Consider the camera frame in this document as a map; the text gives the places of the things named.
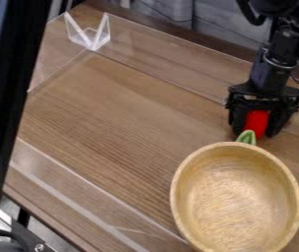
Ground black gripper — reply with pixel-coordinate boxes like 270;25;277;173
226;82;299;137

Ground red plush strawberry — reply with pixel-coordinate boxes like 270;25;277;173
237;110;269;145

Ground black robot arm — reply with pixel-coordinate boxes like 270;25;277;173
226;0;299;137

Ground wooden bowl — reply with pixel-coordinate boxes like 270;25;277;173
170;142;299;252

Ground clear acrylic tray walls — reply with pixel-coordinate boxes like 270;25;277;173
2;12;299;252

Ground black foreground pole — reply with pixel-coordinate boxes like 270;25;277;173
0;0;52;240

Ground black cable bottom left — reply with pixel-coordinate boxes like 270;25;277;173
0;228;32;252

